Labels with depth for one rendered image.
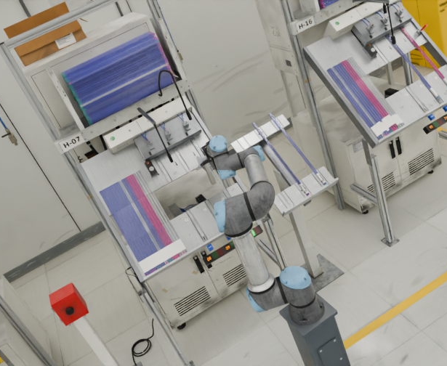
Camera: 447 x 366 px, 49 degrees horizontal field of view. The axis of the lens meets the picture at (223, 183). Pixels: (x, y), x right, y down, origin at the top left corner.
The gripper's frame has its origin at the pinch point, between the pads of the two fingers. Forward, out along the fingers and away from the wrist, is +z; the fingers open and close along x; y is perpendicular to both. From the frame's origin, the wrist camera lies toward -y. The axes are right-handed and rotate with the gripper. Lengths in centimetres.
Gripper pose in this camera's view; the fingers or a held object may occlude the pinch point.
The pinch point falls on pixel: (211, 161)
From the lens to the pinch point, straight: 251.9
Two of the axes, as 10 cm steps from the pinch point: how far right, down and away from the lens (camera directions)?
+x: -8.5, 4.8, -2.0
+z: -1.5, 1.5, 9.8
